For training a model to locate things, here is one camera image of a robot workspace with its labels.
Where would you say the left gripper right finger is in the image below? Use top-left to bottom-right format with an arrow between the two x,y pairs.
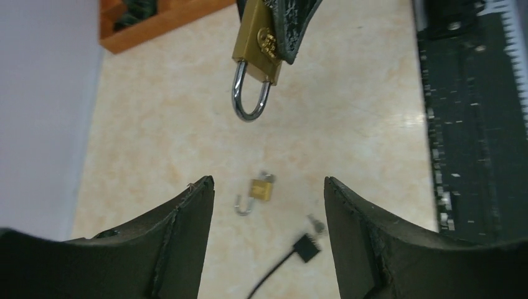
324,177 -> 527,298

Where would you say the dark rosette right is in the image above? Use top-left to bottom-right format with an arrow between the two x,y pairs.
113,0 -> 158,32

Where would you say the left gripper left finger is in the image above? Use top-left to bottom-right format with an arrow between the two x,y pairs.
1,176 -> 215,298

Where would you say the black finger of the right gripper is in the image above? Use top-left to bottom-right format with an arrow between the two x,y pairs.
264,0 -> 322,65

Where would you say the wooden compartment tray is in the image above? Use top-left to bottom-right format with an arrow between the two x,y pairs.
99,0 -> 235,54

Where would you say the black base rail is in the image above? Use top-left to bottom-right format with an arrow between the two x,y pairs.
413,1 -> 527,244

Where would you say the black cable lock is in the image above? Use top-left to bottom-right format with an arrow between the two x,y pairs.
246,234 -> 321,299

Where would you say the brass padlock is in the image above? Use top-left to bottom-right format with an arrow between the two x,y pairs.
232,0 -> 282,122
233,171 -> 276,216

